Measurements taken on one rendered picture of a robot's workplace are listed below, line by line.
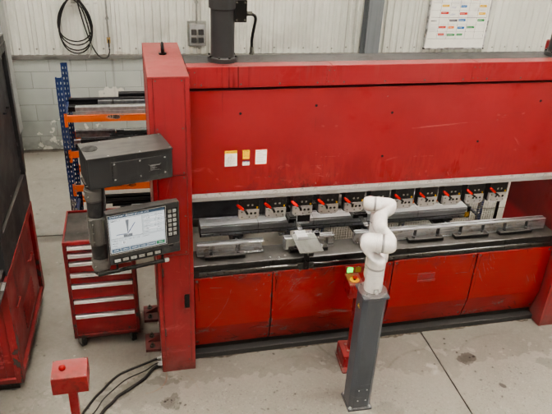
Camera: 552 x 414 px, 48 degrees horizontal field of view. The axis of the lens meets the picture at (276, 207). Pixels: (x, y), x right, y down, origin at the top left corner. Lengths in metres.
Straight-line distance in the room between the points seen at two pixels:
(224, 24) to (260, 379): 2.60
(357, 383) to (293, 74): 2.17
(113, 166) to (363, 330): 1.93
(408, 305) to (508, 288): 0.91
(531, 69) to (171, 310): 3.11
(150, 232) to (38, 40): 4.87
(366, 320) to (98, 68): 5.39
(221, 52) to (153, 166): 0.89
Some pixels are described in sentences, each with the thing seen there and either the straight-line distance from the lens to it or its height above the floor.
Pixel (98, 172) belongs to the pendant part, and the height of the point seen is 1.85.
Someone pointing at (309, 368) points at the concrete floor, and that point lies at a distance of 4.96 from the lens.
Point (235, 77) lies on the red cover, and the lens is 4.01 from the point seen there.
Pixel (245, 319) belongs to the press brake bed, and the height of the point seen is 0.35.
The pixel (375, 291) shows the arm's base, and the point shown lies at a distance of 4.05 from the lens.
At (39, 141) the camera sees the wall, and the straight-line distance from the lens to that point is 8.77.
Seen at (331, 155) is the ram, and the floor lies 1.64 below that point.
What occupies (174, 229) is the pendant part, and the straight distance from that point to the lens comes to 3.87.
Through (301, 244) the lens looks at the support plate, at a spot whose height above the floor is 1.00.
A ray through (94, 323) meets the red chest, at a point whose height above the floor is 0.25.
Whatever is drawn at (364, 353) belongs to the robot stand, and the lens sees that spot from 4.34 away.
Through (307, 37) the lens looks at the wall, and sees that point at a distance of 8.51.
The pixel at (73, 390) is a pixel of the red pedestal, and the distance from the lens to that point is 3.88.
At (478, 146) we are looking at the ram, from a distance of 4.87.
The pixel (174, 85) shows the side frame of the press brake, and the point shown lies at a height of 2.25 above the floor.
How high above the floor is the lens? 3.36
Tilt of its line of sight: 28 degrees down
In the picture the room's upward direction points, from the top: 3 degrees clockwise
